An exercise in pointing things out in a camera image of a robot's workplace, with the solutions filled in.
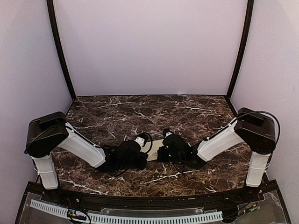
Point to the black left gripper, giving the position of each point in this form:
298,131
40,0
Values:
141,165

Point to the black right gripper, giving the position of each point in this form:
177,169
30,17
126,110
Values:
161,158

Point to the cream paper envelope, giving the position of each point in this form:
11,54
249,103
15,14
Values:
152,154

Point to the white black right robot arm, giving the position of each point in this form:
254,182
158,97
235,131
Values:
259,130

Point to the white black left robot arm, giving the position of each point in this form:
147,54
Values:
51,131

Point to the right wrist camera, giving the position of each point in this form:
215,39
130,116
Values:
167,132

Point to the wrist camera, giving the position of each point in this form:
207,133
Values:
167,132
142,140

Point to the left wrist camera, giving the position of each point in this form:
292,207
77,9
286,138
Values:
142,140

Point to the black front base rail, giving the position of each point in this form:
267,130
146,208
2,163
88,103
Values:
226,199

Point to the white slotted cable duct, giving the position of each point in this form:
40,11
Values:
122,216

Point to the black enclosure frame post right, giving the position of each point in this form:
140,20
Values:
242,47

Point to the black enclosure frame post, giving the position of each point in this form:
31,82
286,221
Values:
59,48
242,47

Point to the black enclosure frame post left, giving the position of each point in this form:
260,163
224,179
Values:
59,48

